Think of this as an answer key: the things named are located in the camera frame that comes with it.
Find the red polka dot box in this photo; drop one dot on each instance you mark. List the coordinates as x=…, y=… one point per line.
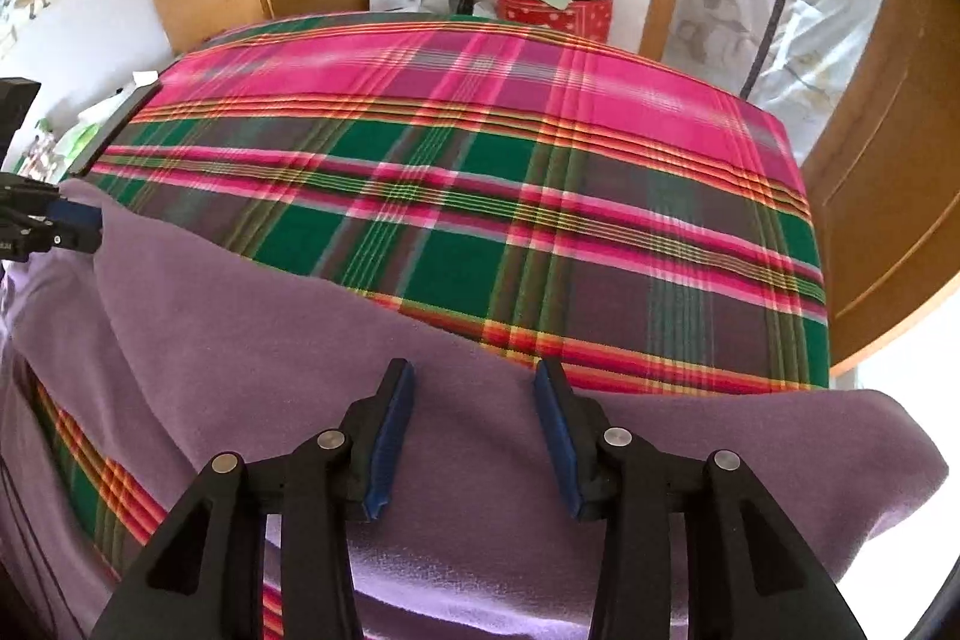
x=589, y=19

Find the black smartphone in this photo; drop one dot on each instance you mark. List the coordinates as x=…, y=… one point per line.
x=111, y=128

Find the pink green plaid tablecloth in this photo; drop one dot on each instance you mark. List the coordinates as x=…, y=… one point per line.
x=527, y=190

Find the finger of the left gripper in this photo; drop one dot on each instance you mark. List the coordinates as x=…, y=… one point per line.
x=74, y=213
x=75, y=239

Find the brown wooden door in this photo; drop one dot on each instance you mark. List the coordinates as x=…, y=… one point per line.
x=882, y=180

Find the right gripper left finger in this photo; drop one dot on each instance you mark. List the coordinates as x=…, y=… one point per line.
x=202, y=574

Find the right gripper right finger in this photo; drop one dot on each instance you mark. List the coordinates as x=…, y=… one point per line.
x=750, y=572

